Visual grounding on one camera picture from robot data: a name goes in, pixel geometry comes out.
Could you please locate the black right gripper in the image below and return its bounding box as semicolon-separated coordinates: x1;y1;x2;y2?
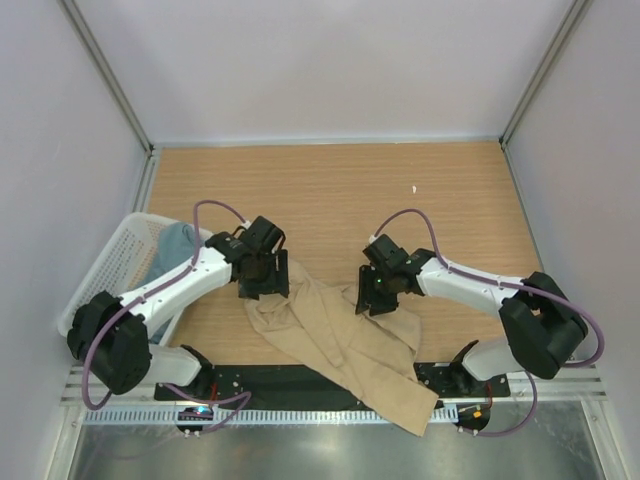
355;264;399;316

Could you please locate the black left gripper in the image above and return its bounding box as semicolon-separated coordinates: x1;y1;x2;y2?
240;248;288;300

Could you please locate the beige t shirt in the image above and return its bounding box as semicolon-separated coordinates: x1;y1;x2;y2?
244;261;438;437

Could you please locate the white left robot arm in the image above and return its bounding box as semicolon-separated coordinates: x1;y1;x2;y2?
62;216;289;400

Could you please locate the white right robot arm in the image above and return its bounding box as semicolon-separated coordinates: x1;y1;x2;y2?
356;234;588;396

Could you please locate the blue grey t shirt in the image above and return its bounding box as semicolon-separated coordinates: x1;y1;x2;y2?
142;222;209;346

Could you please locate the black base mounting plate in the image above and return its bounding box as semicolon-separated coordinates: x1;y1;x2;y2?
179;362;510;411

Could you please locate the white plastic laundry basket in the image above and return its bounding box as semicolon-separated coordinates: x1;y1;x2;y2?
57;213;222;352

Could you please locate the aluminium frame rail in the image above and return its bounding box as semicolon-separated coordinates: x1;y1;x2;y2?
59;359;609;404

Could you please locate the white slotted cable duct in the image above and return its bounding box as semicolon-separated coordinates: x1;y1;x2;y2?
82;405;459;424

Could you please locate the left aluminium corner post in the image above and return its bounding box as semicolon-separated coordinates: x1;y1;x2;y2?
57;0;154;156

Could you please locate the aluminium corner post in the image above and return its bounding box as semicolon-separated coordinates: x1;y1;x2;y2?
499;0;593;151
57;0;154;156

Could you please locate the right aluminium corner post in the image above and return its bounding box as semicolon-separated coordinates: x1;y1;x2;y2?
499;0;593;151

